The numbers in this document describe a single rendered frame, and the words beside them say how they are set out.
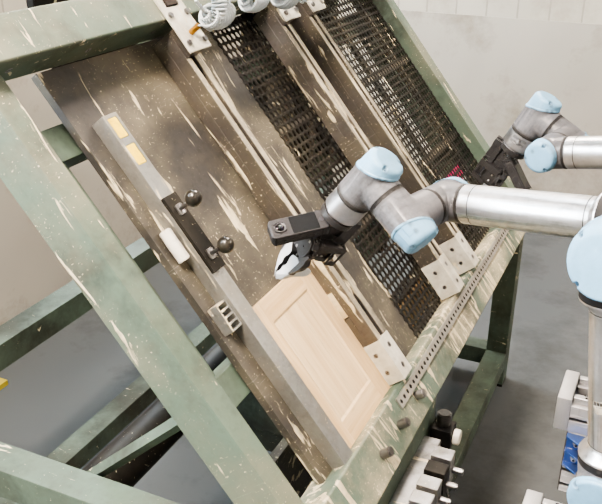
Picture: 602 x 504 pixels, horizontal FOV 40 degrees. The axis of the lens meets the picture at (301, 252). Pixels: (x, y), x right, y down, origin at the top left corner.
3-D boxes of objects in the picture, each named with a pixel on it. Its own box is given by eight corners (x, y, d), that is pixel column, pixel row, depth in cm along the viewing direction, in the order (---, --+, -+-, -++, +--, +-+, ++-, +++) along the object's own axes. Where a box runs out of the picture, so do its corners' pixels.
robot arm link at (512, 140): (539, 137, 210) (533, 146, 203) (529, 152, 212) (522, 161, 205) (515, 121, 211) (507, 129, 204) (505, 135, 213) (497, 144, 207)
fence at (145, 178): (332, 469, 190) (345, 465, 188) (91, 126, 182) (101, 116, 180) (340, 457, 194) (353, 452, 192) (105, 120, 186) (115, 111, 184)
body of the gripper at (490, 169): (476, 168, 220) (501, 132, 213) (503, 186, 219) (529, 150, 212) (468, 176, 214) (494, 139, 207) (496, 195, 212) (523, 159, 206)
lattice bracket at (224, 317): (224, 337, 183) (233, 332, 182) (206, 311, 183) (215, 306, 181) (233, 328, 187) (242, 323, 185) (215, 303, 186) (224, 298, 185)
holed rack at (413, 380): (401, 409, 213) (403, 408, 212) (394, 400, 212) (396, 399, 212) (525, 201, 349) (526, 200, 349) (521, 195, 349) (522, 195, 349)
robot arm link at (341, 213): (343, 209, 150) (330, 177, 155) (329, 225, 153) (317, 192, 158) (374, 216, 155) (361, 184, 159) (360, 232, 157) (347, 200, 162)
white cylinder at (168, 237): (155, 236, 182) (176, 266, 182) (164, 230, 180) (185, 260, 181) (163, 231, 184) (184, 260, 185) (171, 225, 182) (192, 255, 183)
